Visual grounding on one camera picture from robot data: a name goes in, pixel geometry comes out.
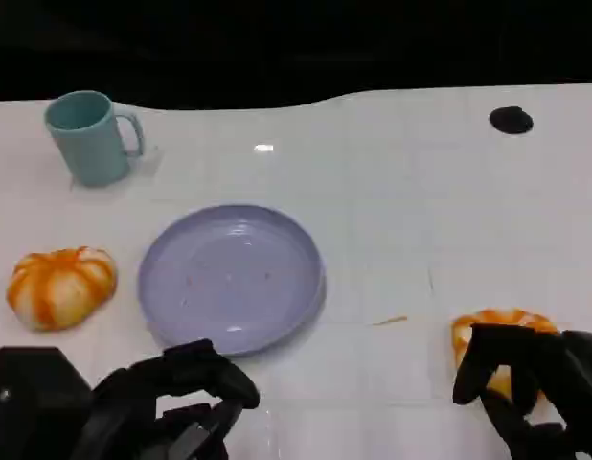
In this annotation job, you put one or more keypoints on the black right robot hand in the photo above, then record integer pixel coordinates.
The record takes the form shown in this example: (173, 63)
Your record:
(564, 383)

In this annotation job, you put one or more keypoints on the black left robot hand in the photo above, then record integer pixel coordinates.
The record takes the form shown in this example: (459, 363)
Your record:
(47, 412)

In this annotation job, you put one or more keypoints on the pale green mug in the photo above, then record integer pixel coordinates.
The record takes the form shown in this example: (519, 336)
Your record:
(92, 153)

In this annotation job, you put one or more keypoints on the lilac plate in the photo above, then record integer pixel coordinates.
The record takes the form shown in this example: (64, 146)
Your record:
(229, 282)

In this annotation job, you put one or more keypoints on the large orange white bread roll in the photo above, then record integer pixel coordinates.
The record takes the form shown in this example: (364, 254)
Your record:
(61, 287)

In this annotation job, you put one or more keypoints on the small orange white bread roll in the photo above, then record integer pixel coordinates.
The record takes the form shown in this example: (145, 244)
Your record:
(497, 318)

